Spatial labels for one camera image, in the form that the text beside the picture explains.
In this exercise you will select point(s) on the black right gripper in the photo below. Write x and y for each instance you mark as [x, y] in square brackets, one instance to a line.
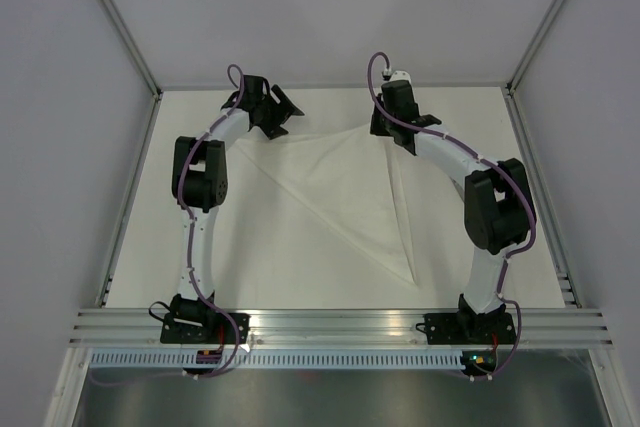
[376, 127]

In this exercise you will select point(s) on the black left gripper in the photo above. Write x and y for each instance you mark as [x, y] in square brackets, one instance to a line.
[285, 110]

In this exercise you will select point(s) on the white cloth napkin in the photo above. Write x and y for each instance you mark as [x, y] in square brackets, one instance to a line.
[351, 182]

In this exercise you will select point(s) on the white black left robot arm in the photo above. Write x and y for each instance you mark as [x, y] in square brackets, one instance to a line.
[200, 184]

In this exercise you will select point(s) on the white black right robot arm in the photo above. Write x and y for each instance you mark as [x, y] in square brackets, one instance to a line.
[498, 215]

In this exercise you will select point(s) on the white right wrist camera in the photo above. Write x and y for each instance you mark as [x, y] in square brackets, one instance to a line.
[389, 74]

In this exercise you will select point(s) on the aluminium back frame rail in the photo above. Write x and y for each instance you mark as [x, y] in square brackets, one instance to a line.
[330, 85]

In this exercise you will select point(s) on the aluminium frame rail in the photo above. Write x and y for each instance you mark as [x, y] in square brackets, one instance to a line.
[563, 328]
[330, 85]

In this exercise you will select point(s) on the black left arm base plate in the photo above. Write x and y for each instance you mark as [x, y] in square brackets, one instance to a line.
[217, 330]

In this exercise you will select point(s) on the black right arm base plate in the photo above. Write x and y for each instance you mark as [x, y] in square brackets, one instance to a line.
[463, 330]

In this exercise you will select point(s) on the aluminium right frame post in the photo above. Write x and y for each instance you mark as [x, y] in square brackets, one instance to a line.
[541, 33]

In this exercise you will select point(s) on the aluminium frame post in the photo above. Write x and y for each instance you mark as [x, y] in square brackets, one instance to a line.
[541, 33]
[117, 21]

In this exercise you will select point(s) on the aluminium left frame post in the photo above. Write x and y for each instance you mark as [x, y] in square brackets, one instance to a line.
[117, 21]

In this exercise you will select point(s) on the aluminium front frame rail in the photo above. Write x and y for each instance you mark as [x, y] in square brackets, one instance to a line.
[563, 328]

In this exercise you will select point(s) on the white slotted cable duct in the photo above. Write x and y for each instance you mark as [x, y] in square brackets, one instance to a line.
[281, 359]

